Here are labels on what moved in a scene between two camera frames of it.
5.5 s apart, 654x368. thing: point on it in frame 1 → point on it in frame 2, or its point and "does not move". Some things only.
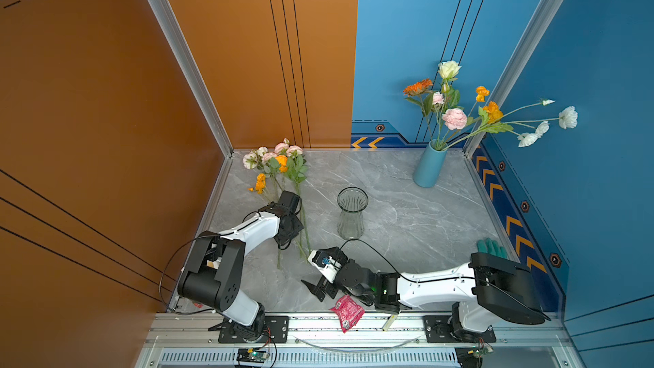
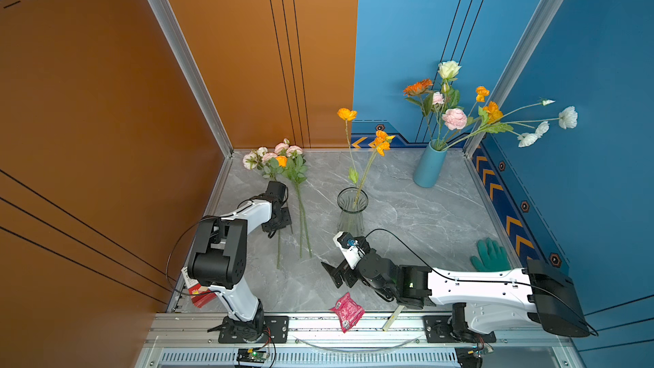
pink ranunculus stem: x=450 y=119 does not move
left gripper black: x=299 y=226 → x=286 y=221
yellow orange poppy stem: x=488 y=118 does not move
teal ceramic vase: x=431 y=163 does not move
